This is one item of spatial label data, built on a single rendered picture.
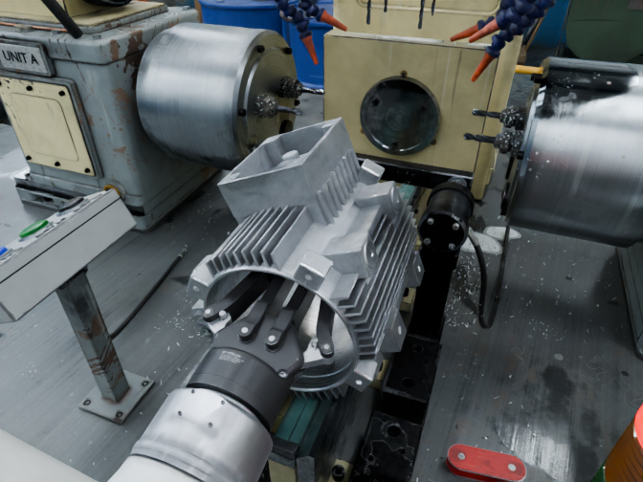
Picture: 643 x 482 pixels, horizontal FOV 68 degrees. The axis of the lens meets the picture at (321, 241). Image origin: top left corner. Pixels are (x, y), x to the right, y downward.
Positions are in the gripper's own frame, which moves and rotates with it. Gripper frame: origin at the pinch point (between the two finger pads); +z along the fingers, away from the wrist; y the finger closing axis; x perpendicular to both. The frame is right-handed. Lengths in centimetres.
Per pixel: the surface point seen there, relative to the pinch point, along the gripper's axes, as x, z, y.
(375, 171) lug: -4.0, 8.4, -3.6
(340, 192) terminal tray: -4.8, 2.7, -1.5
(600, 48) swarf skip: 136, 421, -83
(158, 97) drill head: 0.3, 23.7, 37.4
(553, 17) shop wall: 151, 532, -46
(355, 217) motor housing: -3.0, 1.5, -3.5
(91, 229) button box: -2.1, -7.8, 22.9
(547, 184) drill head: 3.7, 22.7, -22.7
